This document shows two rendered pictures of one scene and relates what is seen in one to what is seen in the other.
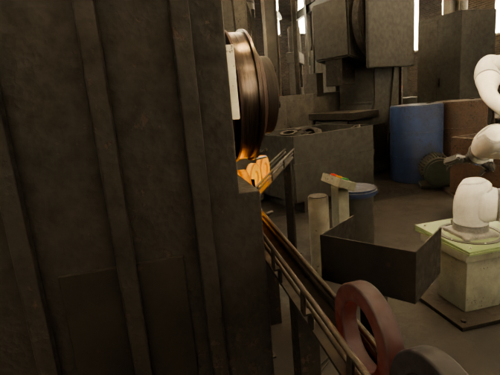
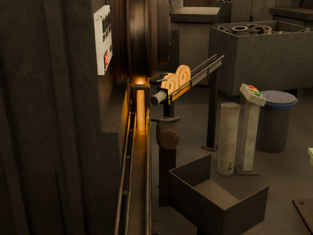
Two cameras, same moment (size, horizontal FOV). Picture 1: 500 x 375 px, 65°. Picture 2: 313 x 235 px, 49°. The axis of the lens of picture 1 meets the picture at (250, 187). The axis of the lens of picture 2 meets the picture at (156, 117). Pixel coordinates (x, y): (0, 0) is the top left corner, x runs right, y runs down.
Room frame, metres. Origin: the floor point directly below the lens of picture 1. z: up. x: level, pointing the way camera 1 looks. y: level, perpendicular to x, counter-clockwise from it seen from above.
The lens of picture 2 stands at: (0.06, -0.36, 1.36)
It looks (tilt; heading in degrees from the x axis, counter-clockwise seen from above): 23 degrees down; 12
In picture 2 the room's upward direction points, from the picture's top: straight up
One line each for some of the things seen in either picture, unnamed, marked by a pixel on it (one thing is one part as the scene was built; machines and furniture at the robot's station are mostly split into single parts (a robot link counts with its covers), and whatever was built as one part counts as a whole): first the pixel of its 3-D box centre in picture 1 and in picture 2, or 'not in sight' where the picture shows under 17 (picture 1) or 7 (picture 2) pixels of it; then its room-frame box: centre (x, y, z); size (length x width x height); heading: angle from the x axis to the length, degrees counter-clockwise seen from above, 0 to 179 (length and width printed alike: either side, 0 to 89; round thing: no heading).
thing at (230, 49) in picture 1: (224, 85); (104, 37); (1.14, 0.05, 1.15); 0.26 x 0.02 x 0.18; 13
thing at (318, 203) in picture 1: (319, 237); (227, 139); (2.25, -0.39, 0.26); 0.12 x 0.12 x 0.52
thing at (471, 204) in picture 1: (474, 200); not in sight; (1.81, -1.06, 0.54); 0.18 x 0.16 x 0.22; 61
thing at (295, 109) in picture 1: (300, 132); (262, 23); (5.91, -0.83, 0.55); 1.10 x 0.53 x 1.10; 33
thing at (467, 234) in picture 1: (467, 226); not in sight; (1.84, -1.05, 0.41); 0.22 x 0.18 x 0.06; 9
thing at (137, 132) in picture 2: not in sight; (141, 127); (1.52, 0.03, 0.66); 0.19 x 0.07 x 0.01; 13
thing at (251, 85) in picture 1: (236, 97); (140, 31); (1.50, 0.02, 1.12); 0.47 x 0.06 x 0.47; 13
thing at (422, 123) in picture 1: (416, 141); not in sight; (4.64, -2.00, 0.45); 0.59 x 0.59 x 0.89
